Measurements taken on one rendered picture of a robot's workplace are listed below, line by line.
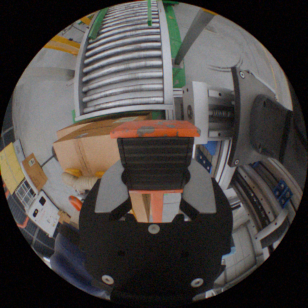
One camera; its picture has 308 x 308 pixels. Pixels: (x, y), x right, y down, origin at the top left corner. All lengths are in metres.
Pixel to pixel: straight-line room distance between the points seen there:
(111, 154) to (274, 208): 0.53
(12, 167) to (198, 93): 7.59
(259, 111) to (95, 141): 0.41
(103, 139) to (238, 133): 0.33
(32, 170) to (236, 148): 2.29
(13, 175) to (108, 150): 7.36
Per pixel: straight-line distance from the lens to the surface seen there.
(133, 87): 0.66
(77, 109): 0.83
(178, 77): 1.26
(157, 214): 0.22
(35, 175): 2.14
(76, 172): 0.44
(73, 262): 0.36
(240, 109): 0.22
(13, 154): 7.51
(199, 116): 0.21
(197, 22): 0.69
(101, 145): 0.30
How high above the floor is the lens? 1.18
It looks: 62 degrees down
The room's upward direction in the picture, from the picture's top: 176 degrees counter-clockwise
